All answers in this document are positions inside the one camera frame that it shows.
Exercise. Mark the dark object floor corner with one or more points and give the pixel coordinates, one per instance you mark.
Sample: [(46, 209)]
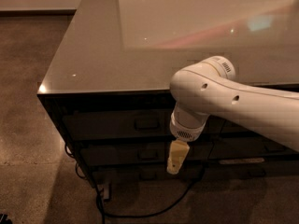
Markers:
[(4, 219)]

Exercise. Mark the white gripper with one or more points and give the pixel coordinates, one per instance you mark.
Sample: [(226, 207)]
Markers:
[(186, 133)]

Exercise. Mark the grey drawer cabinet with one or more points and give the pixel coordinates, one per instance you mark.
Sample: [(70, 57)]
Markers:
[(121, 55)]

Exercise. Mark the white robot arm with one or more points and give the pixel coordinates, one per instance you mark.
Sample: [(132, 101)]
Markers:
[(208, 88)]

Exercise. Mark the drawer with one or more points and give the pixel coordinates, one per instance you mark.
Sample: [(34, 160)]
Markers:
[(125, 153), (118, 124), (247, 147), (230, 127), (251, 170), (145, 172)]

